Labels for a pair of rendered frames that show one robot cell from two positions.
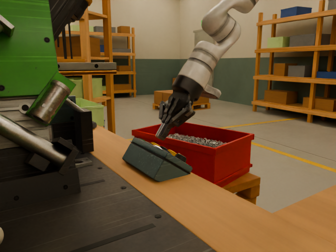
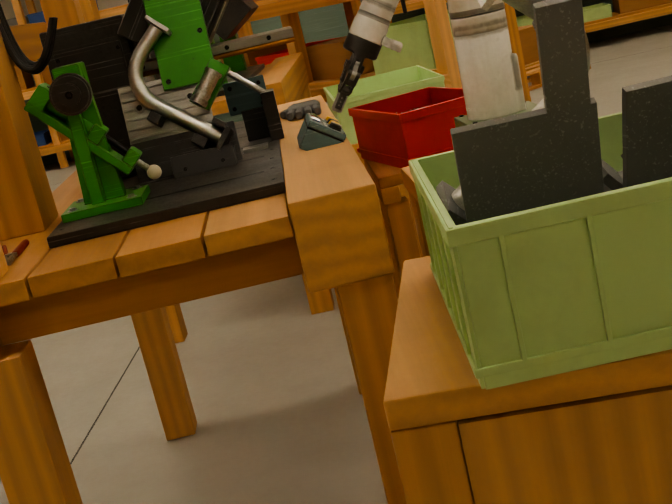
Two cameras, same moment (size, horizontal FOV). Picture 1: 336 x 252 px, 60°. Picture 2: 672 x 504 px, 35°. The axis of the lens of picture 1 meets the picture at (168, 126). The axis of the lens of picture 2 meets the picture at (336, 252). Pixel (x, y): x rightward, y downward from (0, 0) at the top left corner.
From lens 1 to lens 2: 1.65 m
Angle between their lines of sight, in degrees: 32
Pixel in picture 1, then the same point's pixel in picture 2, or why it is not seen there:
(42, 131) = (207, 115)
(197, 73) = (362, 28)
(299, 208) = not seen: hidden behind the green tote
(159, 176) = (305, 145)
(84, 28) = not seen: outside the picture
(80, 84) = (426, 32)
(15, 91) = (179, 83)
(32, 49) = (188, 42)
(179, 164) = (326, 131)
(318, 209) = not seen: hidden behind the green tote
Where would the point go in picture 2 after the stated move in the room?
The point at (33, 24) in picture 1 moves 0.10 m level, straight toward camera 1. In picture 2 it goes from (186, 19) to (175, 22)
